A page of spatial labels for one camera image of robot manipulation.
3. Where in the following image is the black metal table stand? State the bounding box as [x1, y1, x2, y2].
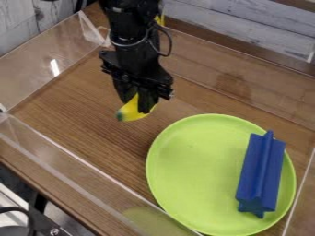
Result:
[0, 165, 70, 236]

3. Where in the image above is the yellow toy banana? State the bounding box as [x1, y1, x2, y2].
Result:
[116, 95, 149, 122]

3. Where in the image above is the black cable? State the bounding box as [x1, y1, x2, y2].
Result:
[148, 24, 174, 58]

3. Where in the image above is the clear acrylic corner bracket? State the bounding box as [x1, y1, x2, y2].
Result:
[77, 11, 110, 48]

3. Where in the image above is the green round plate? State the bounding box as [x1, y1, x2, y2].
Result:
[146, 113, 296, 236]

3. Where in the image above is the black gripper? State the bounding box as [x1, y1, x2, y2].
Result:
[98, 38, 173, 113]

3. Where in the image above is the blue star-shaped block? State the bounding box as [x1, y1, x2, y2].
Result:
[235, 131, 285, 218]

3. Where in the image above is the yellow labelled tin can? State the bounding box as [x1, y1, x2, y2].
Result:
[154, 15, 165, 26]

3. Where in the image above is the clear acrylic enclosure wall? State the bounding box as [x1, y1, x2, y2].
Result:
[0, 14, 315, 236]

